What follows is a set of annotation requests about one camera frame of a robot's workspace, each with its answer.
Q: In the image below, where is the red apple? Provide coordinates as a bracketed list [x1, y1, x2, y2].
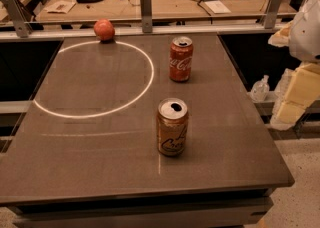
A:
[94, 19, 115, 41]

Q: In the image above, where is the metal bracket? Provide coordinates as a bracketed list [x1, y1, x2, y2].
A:
[0, 0, 32, 38]
[262, 0, 282, 29]
[140, 0, 152, 33]

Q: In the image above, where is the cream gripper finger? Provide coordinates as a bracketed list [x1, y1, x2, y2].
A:
[268, 22, 292, 47]
[275, 62, 320, 124]

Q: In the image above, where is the orange soda can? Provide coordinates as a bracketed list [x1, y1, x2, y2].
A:
[156, 98, 189, 157]

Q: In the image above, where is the clear sanitizer bottle left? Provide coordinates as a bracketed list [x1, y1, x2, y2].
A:
[250, 75, 269, 102]

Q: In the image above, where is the red coke can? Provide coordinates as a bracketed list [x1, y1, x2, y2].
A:
[169, 36, 193, 82]

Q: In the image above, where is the middle metal bracket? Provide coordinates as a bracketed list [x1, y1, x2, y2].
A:
[140, 0, 152, 33]

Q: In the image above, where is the right metal bracket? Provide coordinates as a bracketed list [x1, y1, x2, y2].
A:
[262, 0, 282, 29]

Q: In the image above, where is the metal rail behind table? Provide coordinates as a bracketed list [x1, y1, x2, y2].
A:
[0, 22, 291, 42]

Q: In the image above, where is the white paper card left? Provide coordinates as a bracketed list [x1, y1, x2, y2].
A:
[45, 1, 75, 14]

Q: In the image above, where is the white paper card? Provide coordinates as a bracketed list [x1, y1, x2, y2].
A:
[45, 1, 75, 14]
[205, 0, 230, 14]

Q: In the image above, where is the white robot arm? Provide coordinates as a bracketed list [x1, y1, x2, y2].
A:
[268, 0, 320, 130]

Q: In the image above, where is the left metal bracket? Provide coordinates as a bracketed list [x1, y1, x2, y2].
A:
[0, 0, 32, 38]

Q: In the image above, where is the white paper card right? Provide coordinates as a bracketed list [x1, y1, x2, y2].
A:
[205, 0, 230, 14]

